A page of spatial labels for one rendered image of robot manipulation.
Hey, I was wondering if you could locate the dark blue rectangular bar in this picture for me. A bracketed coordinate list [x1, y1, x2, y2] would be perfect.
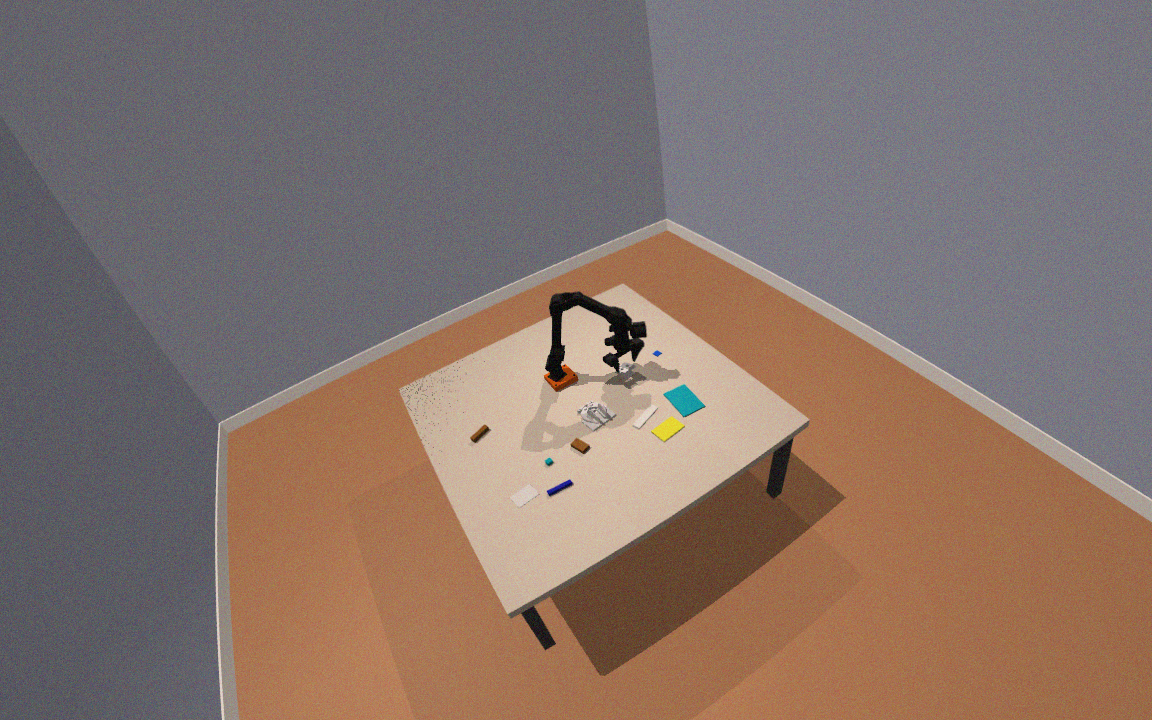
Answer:
[547, 479, 573, 497]

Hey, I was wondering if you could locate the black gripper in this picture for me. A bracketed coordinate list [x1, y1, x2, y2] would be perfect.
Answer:
[602, 338, 645, 372]

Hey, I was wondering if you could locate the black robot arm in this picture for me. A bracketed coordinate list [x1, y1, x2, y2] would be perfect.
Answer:
[545, 291, 647, 382]

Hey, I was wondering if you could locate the yellow flat plate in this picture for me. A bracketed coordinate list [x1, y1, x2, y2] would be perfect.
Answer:
[651, 416, 685, 442]

